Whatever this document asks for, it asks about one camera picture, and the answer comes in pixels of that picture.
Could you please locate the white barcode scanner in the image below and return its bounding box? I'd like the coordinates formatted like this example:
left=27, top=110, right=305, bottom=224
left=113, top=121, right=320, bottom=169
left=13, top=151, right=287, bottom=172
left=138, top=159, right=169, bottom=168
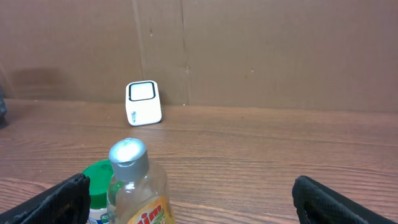
left=125, top=80, right=162, bottom=126

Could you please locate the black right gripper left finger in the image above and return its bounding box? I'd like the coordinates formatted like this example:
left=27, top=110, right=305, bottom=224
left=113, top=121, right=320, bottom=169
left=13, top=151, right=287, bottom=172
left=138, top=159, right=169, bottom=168
left=1, top=173, right=91, bottom=224

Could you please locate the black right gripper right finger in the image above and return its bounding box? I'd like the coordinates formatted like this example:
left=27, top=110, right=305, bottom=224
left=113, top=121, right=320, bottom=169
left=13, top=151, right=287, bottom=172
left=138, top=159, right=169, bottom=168
left=292, top=175, right=397, bottom=224

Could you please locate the green lid Knorr jar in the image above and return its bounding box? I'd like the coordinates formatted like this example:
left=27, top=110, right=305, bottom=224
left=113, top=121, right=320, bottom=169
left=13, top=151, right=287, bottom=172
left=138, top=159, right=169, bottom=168
left=83, top=159, right=113, bottom=224

